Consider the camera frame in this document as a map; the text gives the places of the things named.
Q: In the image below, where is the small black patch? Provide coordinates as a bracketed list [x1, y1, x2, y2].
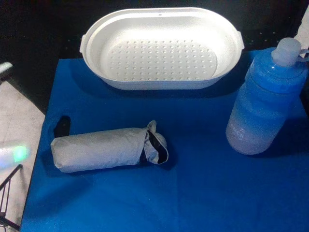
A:
[53, 116, 71, 138]

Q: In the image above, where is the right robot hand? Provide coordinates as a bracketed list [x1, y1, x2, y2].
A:
[294, 4, 309, 49]

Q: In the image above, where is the grey umbrella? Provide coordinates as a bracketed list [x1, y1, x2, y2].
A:
[50, 119, 169, 174]

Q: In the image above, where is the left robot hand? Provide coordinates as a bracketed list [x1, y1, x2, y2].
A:
[0, 61, 14, 77]

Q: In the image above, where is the white oval perforated basket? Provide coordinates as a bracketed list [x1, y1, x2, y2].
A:
[79, 6, 243, 91]

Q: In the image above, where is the blue table cloth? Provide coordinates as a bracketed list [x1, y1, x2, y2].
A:
[20, 52, 309, 232]

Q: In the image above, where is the black metal stand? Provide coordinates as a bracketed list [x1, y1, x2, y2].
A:
[0, 163, 24, 231]

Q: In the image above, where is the blue water bottle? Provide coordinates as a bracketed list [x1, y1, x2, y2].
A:
[225, 37, 309, 156]

